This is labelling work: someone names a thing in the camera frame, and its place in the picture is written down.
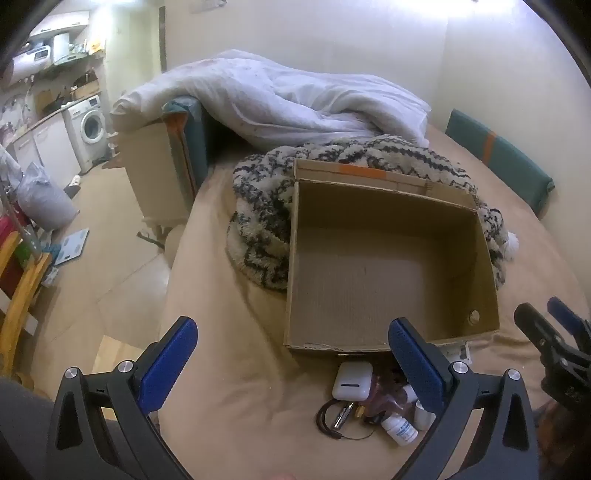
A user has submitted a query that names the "black and cream fleece blanket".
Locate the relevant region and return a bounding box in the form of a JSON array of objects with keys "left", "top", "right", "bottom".
[{"left": 226, "top": 135, "right": 520, "bottom": 291}]

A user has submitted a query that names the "flat cardboard sheet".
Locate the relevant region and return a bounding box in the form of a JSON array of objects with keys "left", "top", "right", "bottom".
[{"left": 92, "top": 335, "right": 148, "bottom": 370}]

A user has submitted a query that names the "teal cushion orange stripe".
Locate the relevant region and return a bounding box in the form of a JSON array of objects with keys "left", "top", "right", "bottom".
[{"left": 445, "top": 108, "right": 555, "bottom": 217}]

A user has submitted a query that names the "pink translucent massage comb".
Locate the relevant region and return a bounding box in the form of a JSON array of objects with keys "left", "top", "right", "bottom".
[{"left": 365, "top": 364, "right": 416, "bottom": 416}]

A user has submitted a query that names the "white earbud case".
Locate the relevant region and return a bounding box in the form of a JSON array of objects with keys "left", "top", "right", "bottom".
[{"left": 331, "top": 361, "right": 374, "bottom": 401}]

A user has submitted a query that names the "white water heater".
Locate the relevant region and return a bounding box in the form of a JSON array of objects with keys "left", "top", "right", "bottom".
[{"left": 10, "top": 45, "right": 54, "bottom": 84}]

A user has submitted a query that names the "red bag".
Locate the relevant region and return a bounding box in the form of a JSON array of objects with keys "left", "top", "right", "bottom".
[{"left": 0, "top": 217, "right": 24, "bottom": 287}]

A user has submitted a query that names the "bathroom scale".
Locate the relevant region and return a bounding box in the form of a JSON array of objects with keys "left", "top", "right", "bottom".
[{"left": 53, "top": 229, "right": 90, "bottom": 267}]

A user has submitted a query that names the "brown cardboard box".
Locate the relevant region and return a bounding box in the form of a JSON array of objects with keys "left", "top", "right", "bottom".
[{"left": 283, "top": 158, "right": 502, "bottom": 355}]

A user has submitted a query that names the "black cable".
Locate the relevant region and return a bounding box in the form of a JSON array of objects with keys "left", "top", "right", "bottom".
[{"left": 316, "top": 399, "right": 375, "bottom": 440}]

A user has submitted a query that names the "white kitchen cabinet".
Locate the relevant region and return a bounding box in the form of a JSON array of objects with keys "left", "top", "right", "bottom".
[{"left": 11, "top": 111, "right": 81, "bottom": 185}]

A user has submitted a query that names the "grey bag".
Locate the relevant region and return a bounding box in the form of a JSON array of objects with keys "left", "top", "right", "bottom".
[{"left": 16, "top": 161, "right": 80, "bottom": 230}]

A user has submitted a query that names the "white washing machine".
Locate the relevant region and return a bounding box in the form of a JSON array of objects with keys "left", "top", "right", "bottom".
[{"left": 62, "top": 95, "right": 112, "bottom": 174}]

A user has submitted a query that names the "white range hood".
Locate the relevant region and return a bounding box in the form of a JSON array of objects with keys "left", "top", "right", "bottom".
[{"left": 53, "top": 33, "right": 88, "bottom": 65}]

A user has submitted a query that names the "white bottle blue label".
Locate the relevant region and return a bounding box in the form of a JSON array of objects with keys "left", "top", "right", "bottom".
[{"left": 380, "top": 414, "right": 419, "bottom": 447}]

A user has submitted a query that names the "teal and beige bed end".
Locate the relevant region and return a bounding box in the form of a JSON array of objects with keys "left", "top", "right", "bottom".
[{"left": 111, "top": 97, "right": 215, "bottom": 241}]

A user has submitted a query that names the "grey clothing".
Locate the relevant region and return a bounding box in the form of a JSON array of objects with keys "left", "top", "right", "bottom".
[{"left": 0, "top": 376, "right": 61, "bottom": 480}]

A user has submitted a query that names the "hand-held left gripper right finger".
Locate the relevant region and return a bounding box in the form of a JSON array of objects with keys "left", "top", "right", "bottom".
[{"left": 388, "top": 317, "right": 541, "bottom": 480}]

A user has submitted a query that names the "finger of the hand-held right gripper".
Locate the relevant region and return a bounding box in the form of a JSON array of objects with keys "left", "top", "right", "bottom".
[
  {"left": 514, "top": 302, "right": 578, "bottom": 365},
  {"left": 547, "top": 296, "right": 591, "bottom": 356}
]

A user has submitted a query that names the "white plastic bottle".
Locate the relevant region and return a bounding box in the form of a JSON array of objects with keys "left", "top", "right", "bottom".
[{"left": 413, "top": 401, "right": 437, "bottom": 431}]

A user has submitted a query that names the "wooden chair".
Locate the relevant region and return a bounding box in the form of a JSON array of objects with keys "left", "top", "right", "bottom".
[{"left": 0, "top": 231, "right": 54, "bottom": 388}]

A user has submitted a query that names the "white duvet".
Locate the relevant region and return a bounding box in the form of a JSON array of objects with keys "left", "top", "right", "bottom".
[{"left": 111, "top": 48, "right": 432, "bottom": 151}]

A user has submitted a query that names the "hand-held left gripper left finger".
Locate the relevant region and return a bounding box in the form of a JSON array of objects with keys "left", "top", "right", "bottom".
[{"left": 45, "top": 316, "right": 199, "bottom": 480}]

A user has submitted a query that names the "person's right forearm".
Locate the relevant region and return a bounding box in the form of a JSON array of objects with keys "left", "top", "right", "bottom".
[{"left": 534, "top": 401, "right": 591, "bottom": 480}]

